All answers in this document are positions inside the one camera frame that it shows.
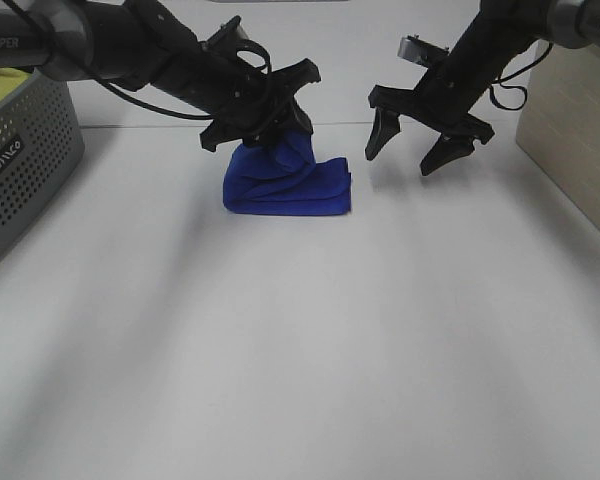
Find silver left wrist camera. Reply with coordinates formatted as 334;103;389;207
205;15;249;52

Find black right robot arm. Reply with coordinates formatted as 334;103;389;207
365;1;600;176

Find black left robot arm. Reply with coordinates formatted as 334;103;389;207
0;1;321;151

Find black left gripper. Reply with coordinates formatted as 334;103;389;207
169;39;321;151

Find blue towel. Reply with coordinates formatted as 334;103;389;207
223;130;352;216

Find grey perforated plastic basket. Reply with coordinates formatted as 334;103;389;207
0;72;85;261

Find beige plastic bin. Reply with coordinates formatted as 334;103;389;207
516;45;600;231

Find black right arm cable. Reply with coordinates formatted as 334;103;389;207
488;39;556;112

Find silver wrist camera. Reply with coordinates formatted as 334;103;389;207
205;15;249;52
397;35;450;68

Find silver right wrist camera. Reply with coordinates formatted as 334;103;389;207
397;35;450;68

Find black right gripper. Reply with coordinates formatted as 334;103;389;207
365;58;494;176

